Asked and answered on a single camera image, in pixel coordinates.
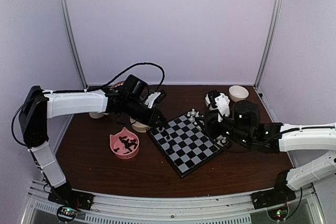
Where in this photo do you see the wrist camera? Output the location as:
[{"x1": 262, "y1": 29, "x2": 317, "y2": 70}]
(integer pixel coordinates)
[
  {"x1": 205, "y1": 90, "x2": 230, "y2": 122},
  {"x1": 144, "y1": 90, "x2": 167, "y2": 109}
]

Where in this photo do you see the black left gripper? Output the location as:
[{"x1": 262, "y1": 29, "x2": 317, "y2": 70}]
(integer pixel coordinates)
[{"x1": 124, "y1": 97, "x2": 169, "y2": 127}]

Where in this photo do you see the cream round bowl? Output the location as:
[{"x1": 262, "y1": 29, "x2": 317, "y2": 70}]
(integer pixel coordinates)
[{"x1": 229, "y1": 85, "x2": 249, "y2": 102}]

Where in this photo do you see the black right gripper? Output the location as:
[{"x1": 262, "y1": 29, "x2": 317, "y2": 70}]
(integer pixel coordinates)
[{"x1": 195, "y1": 110, "x2": 251, "y2": 146}]

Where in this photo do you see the left aluminium frame post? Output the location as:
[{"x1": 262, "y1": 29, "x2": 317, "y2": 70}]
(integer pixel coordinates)
[{"x1": 60, "y1": 0, "x2": 88, "y2": 88}]

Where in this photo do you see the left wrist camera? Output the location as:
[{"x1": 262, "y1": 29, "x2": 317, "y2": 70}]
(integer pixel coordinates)
[{"x1": 144, "y1": 90, "x2": 167, "y2": 109}]

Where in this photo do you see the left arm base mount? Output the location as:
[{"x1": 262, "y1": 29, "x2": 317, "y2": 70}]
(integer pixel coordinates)
[{"x1": 48, "y1": 186, "x2": 94, "y2": 210}]

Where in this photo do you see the black white chessboard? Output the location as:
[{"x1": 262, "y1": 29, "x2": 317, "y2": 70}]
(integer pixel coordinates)
[{"x1": 147, "y1": 112, "x2": 231, "y2": 178}]

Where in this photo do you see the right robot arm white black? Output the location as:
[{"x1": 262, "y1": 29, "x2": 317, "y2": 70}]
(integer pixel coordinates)
[{"x1": 205, "y1": 100, "x2": 335, "y2": 204}]

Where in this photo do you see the aluminium frame post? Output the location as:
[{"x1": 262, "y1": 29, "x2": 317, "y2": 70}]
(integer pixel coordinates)
[
  {"x1": 254, "y1": 0, "x2": 283, "y2": 90},
  {"x1": 60, "y1": 0, "x2": 88, "y2": 88}
]

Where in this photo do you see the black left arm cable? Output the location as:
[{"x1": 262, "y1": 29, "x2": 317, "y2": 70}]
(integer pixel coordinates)
[{"x1": 102, "y1": 62, "x2": 165, "y2": 96}]

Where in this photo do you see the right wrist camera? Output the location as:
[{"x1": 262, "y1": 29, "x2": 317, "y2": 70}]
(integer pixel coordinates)
[{"x1": 205, "y1": 90, "x2": 230, "y2": 122}]

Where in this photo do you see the white scalloped bowl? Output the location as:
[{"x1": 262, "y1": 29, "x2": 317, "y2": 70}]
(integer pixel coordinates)
[{"x1": 205, "y1": 90, "x2": 230, "y2": 110}]

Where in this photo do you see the right aluminium frame post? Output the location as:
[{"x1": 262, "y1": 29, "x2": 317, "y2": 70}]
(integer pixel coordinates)
[{"x1": 254, "y1": 0, "x2": 283, "y2": 90}]

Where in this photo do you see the aluminium front rail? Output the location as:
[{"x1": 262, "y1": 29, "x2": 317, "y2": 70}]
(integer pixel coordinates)
[{"x1": 19, "y1": 180, "x2": 327, "y2": 223}]

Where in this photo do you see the cream cat-shaped bowl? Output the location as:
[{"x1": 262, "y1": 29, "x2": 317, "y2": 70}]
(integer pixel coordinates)
[{"x1": 130, "y1": 118, "x2": 151, "y2": 133}]

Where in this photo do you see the white mug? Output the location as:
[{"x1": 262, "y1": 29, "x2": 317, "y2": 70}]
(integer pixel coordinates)
[{"x1": 89, "y1": 112, "x2": 108, "y2": 119}]

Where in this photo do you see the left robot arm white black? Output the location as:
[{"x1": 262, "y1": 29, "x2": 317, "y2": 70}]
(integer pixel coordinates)
[{"x1": 13, "y1": 74, "x2": 166, "y2": 205}]

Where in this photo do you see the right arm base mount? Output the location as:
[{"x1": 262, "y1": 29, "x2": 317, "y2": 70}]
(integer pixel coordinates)
[{"x1": 251, "y1": 188, "x2": 296, "y2": 210}]

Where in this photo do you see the pink cat-shaped bowl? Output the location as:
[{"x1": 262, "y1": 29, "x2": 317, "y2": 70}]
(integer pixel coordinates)
[{"x1": 109, "y1": 127, "x2": 140, "y2": 159}]

